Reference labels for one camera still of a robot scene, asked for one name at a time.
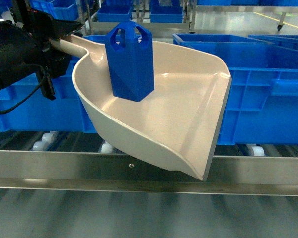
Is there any large blue crate left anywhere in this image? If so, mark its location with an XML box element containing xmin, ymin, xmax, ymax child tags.
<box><xmin>0</xmin><ymin>56</ymin><xmax>96</xmax><ymax>133</ymax></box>

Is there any beige plastic dustpan tray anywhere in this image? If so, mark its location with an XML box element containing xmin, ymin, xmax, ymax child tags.
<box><xmin>51</xmin><ymin>35</ymin><xmax>232</xmax><ymax>180</ymax></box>

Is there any blue plastic part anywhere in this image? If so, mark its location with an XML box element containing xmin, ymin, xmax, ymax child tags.
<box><xmin>105</xmin><ymin>21</ymin><xmax>154</xmax><ymax>102</ymax></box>

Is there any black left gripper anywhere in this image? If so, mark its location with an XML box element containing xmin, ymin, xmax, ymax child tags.
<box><xmin>27</xmin><ymin>9</ymin><xmax>82</xmax><ymax>100</ymax></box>

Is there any large blue crate right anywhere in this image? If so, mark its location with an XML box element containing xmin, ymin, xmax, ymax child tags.
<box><xmin>173</xmin><ymin>34</ymin><xmax>298</xmax><ymax>145</ymax></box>

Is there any black cable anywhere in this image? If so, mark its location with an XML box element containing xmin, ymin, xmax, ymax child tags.
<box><xmin>0</xmin><ymin>63</ymin><xmax>48</xmax><ymax>115</ymax></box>

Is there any steel roller conveyor shelf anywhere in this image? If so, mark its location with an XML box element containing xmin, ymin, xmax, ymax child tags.
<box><xmin>0</xmin><ymin>131</ymin><xmax>298</xmax><ymax>238</ymax></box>

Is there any large blue crate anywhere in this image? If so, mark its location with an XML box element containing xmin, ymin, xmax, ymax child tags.
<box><xmin>0</xmin><ymin>56</ymin><xmax>96</xmax><ymax>133</ymax></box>
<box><xmin>173</xmin><ymin>34</ymin><xmax>298</xmax><ymax>145</ymax></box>

